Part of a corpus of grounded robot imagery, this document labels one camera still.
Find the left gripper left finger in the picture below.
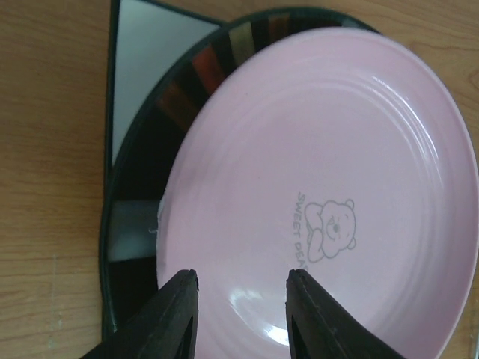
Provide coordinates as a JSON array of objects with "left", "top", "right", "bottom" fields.
[{"left": 84, "top": 269, "right": 198, "bottom": 359}]

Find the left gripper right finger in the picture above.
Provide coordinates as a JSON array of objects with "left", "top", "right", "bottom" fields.
[{"left": 286, "top": 269, "right": 402, "bottom": 359}]

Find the dark striped rim plate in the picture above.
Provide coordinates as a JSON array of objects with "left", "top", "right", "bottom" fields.
[{"left": 99, "top": 1, "right": 367, "bottom": 339}]

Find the pink plate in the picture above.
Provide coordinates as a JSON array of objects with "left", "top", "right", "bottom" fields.
[{"left": 158, "top": 28, "right": 478, "bottom": 358}]

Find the white square plate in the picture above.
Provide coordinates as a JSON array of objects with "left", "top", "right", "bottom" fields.
[{"left": 104, "top": 1, "right": 222, "bottom": 214}]

